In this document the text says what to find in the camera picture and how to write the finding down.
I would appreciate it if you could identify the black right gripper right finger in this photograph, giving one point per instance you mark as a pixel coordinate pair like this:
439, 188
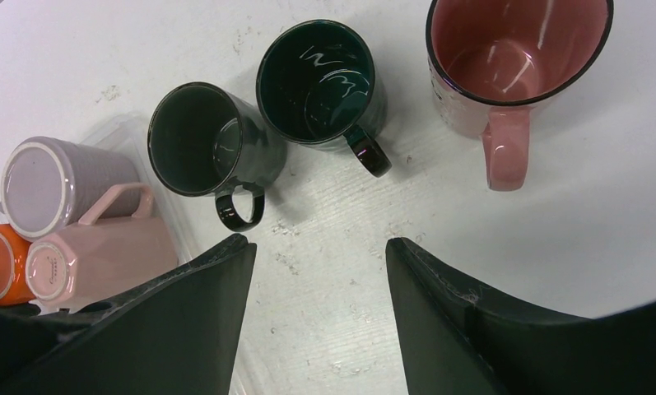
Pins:
458, 335

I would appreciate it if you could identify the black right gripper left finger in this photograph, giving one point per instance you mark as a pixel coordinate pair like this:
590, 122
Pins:
175, 334

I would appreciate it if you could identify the dark grey mug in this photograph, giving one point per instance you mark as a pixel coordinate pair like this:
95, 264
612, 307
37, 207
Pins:
203, 141

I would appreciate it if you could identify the pink ghost pattern mug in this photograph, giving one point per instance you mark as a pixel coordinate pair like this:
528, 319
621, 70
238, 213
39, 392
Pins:
494, 62

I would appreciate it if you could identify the dark green glossy mug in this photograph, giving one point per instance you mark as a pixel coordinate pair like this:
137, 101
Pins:
318, 86

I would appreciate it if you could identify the light pink faceted mug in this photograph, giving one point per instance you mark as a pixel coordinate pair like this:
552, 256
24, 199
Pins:
97, 258

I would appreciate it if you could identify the orange mug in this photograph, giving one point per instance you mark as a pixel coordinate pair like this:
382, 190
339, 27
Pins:
13, 254

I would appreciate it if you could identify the lilac ribbed mug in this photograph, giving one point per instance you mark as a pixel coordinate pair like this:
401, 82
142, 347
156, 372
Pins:
49, 183

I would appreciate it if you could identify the clear plastic tray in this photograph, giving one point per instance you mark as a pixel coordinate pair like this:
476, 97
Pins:
126, 134

